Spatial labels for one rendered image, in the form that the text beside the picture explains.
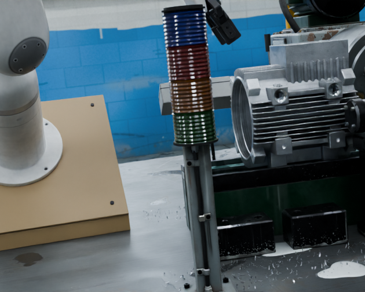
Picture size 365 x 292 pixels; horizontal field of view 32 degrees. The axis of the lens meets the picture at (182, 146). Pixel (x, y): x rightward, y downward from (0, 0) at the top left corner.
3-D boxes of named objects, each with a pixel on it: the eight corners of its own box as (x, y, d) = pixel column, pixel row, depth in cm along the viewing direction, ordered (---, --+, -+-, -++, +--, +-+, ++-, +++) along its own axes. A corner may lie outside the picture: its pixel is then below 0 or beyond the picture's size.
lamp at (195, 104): (210, 106, 93) (207, 75, 92) (218, 110, 87) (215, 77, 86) (168, 110, 92) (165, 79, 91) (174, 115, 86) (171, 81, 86)
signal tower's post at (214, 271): (230, 282, 99) (206, 5, 92) (243, 302, 91) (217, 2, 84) (179, 289, 98) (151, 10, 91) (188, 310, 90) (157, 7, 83)
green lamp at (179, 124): (212, 137, 94) (210, 106, 93) (221, 142, 88) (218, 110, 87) (172, 141, 93) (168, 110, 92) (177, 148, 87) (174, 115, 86)
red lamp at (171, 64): (207, 75, 92) (204, 43, 91) (215, 77, 86) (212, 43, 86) (165, 79, 91) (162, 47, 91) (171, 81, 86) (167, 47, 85)
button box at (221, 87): (233, 108, 150) (229, 87, 151) (238, 95, 143) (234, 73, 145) (160, 116, 148) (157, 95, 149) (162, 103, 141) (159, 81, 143)
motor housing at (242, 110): (325, 147, 135) (320, 57, 132) (364, 163, 117) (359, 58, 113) (233, 159, 132) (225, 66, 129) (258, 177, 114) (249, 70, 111)
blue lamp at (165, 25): (204, 43, 91) (201, 11, 91) (212, 43, 86) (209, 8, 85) (162, 47, 91) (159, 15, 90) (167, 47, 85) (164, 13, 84)
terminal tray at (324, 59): (328, 76, 129) (327, 39, 127) (350, 78, 118) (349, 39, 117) (271, 82, 127) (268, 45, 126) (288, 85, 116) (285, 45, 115)
